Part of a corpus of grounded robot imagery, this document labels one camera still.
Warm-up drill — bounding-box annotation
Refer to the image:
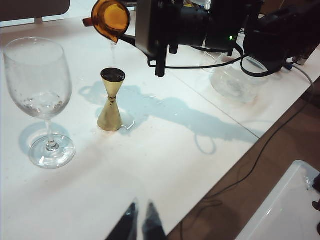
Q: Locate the clear glass bowl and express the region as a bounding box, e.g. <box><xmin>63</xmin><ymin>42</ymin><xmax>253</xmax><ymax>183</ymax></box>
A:
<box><xmin>209</xmin><ymin>51</ymin><xmax>270</xmax><ymax>105</ymax></box>

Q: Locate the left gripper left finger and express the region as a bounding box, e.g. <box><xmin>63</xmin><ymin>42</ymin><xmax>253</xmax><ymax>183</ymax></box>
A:
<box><xmin>106</xmin><ymin>198</ymin><xmax>140</xmax><ymax>240</ymax></box>

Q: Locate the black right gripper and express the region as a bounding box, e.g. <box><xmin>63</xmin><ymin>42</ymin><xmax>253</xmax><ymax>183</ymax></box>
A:
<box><xmin>117</xmin><ymin>0</ymin><xmax>182</xmax><ymax>77</ymax></box>

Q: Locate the clear wine glass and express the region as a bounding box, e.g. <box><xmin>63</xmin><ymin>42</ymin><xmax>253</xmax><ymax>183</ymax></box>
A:
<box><xmin>2</xmin><ymin>37</ymin><xmax>77</xmax><ymax>170</ymax></box>

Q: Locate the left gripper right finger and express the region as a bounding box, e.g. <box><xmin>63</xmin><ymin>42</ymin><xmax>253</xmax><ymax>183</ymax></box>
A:
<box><xmin>141</xmin><ymin>199</ymin><xmax>168</xmax><ymax>240</ymax></box>

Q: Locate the brown desk divider white-edged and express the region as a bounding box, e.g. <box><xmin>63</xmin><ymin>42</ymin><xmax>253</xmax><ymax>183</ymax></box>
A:
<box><xmin>259</xmin><ymin>0</ymin><xmax>301</xmax><ymax>16</ymax></box>

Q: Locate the gold double jigger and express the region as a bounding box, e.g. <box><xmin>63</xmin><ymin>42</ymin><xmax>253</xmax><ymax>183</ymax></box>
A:
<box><xmin>97</xmin><ymin>67</ymin><xmax>127</xmax><ymax>132</ymax></box>

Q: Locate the wide brown desk divider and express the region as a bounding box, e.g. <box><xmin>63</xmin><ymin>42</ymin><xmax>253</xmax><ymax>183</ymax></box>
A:
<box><xmin>0</xmin><ymin>0</ymin><xmax>71</xmax><ymax>23</ymax></box>

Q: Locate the white plastic bin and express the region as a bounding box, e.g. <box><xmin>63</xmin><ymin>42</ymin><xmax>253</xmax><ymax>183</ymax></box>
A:
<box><xmin>234</xmin><ymin>159</ymin><xmax>320</xmax><ymax>240</ymax></box>

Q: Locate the white cable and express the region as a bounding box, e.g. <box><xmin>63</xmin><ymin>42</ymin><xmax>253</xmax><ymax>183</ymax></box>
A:
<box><xmin>287</xmin><ymin>59</ymin><xmax>316</xmax><ymax>88</ymax></box>

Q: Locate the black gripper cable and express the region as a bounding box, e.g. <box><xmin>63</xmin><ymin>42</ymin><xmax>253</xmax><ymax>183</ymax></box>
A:
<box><xmin>146</xmin><ymin>42</ymin><xmax>273</xmax><ymax>77</ymax></box>

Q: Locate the small amber measuring cup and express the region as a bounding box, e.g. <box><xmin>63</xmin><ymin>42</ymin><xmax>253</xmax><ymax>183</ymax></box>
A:
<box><xmin>82</xmin><ymin>0</ymin><xmax>131</xmax><ymax>43</ymax></box>

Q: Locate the thin black floor cable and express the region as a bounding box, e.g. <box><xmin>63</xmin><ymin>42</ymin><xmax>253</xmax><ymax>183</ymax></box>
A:
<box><xmin>178</xmin><ymin>82</ymin><xmax>316</xmax><ymax>240</ymax></box>

